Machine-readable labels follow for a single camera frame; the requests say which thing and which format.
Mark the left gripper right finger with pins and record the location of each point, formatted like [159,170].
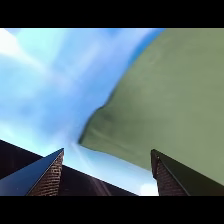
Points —
[180,181]

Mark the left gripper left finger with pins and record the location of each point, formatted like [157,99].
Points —
[36,176]

